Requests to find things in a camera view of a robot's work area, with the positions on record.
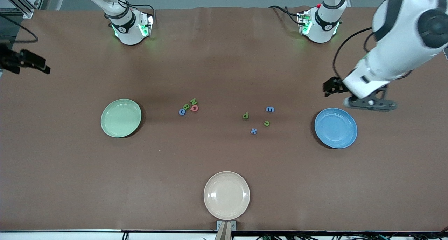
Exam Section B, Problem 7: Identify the blue plate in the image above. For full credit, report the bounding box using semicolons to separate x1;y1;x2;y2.
314;108;358;149

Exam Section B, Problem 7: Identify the green plate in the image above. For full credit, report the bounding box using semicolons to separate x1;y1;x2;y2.
100;98;142;138

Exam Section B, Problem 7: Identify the brown table cover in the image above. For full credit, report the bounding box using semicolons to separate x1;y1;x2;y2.
0;6;448;232

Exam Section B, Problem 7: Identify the beige plate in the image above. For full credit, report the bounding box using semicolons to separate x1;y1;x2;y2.
203;171;251;221

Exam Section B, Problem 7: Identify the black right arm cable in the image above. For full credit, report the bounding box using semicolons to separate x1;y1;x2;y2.
0;14;39;43

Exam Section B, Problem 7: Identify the aluminium frame profile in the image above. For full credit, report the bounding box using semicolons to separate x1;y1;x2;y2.
0;0;35;19

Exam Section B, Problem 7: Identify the silver arm base bracket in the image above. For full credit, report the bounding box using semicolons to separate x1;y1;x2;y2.
297;10;313;36
138;12;155;38

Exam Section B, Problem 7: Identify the black arm base cable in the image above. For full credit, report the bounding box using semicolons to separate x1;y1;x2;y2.
269;5;302;25
119;0;156;25

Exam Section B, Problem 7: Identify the grey metal mount bracket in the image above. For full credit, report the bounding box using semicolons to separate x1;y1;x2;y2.
216;220;237;232

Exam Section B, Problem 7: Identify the white table edge rail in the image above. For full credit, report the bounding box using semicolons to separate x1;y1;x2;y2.
0;230;448;240

